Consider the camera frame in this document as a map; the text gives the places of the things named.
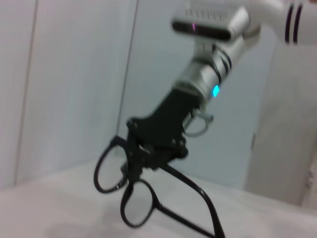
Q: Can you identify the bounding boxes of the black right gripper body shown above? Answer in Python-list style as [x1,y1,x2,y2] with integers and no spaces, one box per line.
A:
[125,87,207,147]

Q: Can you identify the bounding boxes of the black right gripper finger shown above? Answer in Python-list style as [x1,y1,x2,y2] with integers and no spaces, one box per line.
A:
[120,129,150,184]
[144,138,189,172]

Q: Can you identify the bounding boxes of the black glasses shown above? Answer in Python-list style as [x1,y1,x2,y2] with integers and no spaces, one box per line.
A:
[93,135,226,238]

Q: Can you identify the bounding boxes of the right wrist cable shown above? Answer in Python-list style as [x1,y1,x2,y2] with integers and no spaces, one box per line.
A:
[184,113,214,138]

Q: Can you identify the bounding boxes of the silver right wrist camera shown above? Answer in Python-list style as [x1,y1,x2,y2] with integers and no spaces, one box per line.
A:
[170,6,251,46]

